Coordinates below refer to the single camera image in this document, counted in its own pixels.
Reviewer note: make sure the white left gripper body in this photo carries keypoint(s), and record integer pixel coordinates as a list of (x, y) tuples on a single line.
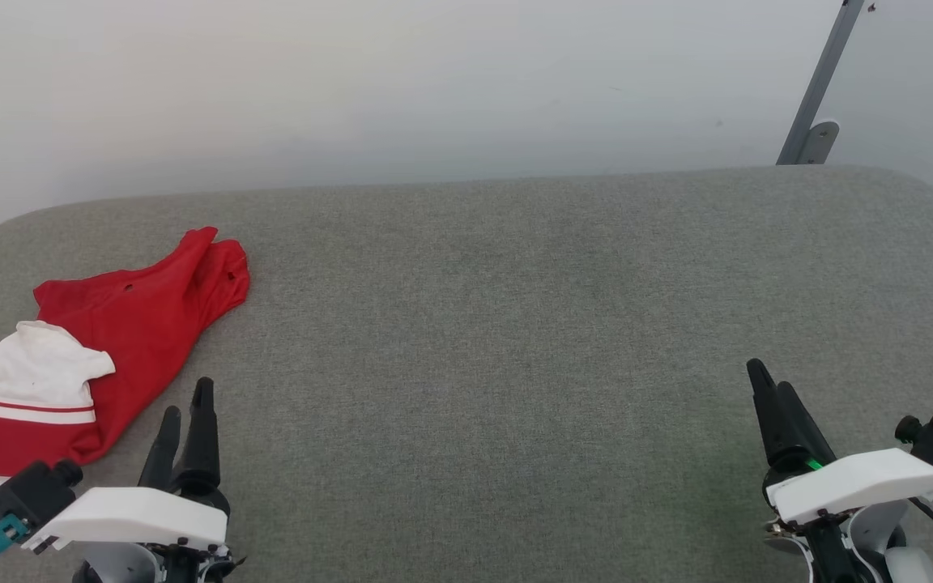
[(142, 514)]

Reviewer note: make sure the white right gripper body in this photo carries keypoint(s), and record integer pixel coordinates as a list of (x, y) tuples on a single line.
[(863, 482)]

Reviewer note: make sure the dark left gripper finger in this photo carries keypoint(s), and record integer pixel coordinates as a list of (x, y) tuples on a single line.
[(201, 437), (162, 449)]

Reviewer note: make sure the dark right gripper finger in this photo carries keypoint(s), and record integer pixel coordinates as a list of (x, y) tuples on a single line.
[(770, 421), (808, 437)]

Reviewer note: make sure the red basketball jersey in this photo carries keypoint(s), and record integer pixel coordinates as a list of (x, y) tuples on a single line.
[(151, 324)]

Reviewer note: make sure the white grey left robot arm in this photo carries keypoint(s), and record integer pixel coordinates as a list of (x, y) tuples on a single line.
[(114, 565)]

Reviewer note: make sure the grey fabric sofa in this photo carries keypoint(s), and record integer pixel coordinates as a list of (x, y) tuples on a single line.
[(475, 324)]

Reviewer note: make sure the grey metal bar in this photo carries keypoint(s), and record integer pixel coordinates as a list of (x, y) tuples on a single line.
[(823, 73)]

